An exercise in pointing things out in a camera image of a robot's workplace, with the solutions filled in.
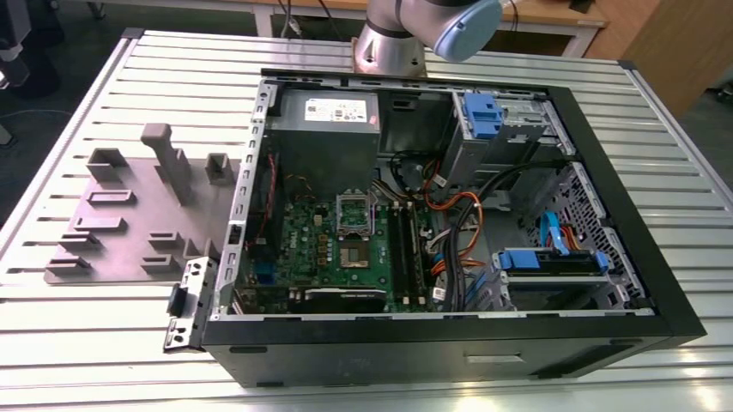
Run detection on red twisted wire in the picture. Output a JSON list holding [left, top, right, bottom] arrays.
[[244, 153, 281, 250]]

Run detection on green motherboard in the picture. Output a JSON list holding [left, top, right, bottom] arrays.
[[243, 188, 447, 314]]

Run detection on grey plastic parts rack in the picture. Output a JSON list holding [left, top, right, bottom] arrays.
[[44, 123, 243, 285]]

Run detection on metal card retention bracket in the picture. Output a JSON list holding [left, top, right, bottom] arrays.
[[163, 255, 223, 354]]

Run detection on black RAM slot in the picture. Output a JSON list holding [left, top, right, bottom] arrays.
[[403, 201, 430, 304], [387, 201, 408, 304]]

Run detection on black looped wire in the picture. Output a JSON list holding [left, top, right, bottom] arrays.
[[390, 149, 443, 192]]

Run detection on grey power supply unit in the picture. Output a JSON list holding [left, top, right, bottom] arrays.
[[267, 88, 383, 203]]

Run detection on wooden cabinet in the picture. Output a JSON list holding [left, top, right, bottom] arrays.
[[583, 0, 733, 118]]

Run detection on black open PC case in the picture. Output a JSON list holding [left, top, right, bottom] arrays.
[[163, 67, 706, 390]]

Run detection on orange wire bundle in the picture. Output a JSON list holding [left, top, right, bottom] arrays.
[[426, 191, 487, 278]]

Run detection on metal socket cover frame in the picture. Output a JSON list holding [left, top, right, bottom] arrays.
[[334, 192, 378, 239]]

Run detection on hard disk in blue carrier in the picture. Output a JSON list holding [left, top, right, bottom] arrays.
[[495, 248, 613, 276]]

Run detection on blue drive carrier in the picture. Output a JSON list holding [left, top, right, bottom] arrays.
[[463, 92, 506, 140]]

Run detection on thick black cable bundle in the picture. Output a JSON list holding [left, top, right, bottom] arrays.
[[438, 157, 574, 313]]

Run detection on yellow and black wires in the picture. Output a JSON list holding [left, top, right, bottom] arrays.
[[284, 173, 318, 202]]

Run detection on blue flat data wire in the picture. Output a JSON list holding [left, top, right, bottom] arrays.
[[539, 212, 569, 258]]

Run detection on black graphics card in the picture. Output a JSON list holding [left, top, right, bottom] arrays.
[[287, 286, 387, 314]]

